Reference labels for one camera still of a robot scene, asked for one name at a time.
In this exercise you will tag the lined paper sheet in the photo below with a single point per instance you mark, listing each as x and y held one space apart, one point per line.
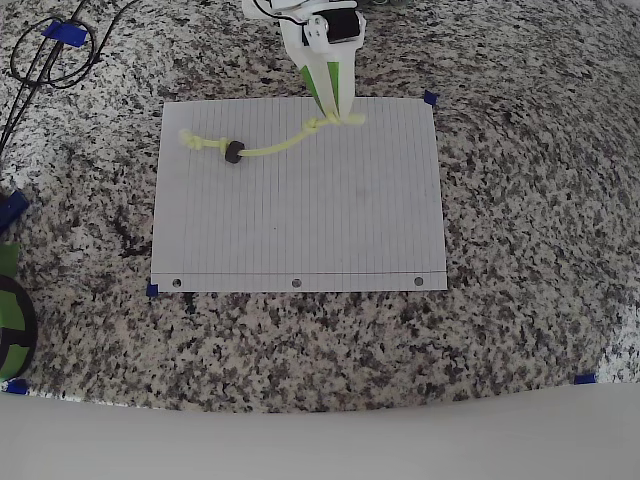
350 200

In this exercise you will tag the green tape strip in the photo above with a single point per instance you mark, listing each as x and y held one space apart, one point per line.
7 257

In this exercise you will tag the blue tape piece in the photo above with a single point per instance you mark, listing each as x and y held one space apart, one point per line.
65 34
16 386
12 207
585 379
152 290
431 98

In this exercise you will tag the green tape roll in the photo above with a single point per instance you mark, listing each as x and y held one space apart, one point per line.
12 305

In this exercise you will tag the white foam board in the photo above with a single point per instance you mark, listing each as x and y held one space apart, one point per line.
320 445

